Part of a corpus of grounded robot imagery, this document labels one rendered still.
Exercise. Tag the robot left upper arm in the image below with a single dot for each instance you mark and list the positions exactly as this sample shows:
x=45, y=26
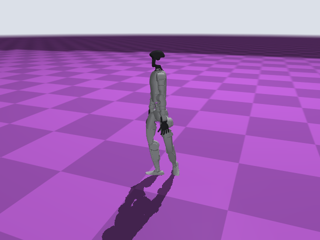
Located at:
x=161, y=78

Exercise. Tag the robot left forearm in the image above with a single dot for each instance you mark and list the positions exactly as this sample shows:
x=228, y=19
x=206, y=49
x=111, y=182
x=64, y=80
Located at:
x=162, y=108

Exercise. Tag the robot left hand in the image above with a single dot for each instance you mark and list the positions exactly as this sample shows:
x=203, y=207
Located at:
x=164, y=127

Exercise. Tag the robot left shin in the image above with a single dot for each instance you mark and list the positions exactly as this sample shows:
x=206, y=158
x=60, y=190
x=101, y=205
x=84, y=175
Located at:
x=172, y=157

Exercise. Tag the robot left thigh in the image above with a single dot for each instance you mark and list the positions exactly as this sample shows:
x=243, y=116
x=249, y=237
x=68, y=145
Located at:
x=167, y=137

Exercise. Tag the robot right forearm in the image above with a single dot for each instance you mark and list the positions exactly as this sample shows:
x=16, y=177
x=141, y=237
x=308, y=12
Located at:
x=151, y=106

